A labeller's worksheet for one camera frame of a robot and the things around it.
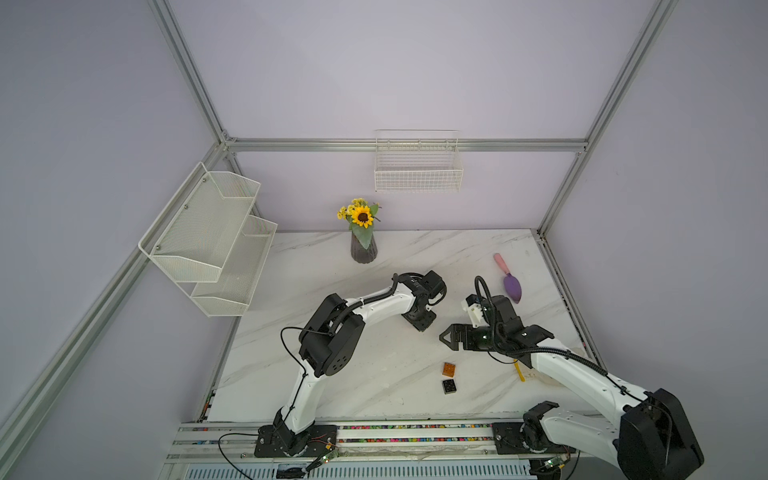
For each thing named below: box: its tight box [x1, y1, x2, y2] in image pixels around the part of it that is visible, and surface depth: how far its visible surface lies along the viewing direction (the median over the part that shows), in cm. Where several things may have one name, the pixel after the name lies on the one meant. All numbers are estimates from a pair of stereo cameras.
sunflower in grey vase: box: [337, 198, 381, 264], surface depth 94 cm
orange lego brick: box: [442, 362, 456, 378], surface depth 86 cm
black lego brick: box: [442, 379, 457, 395], surface depth 83 cm
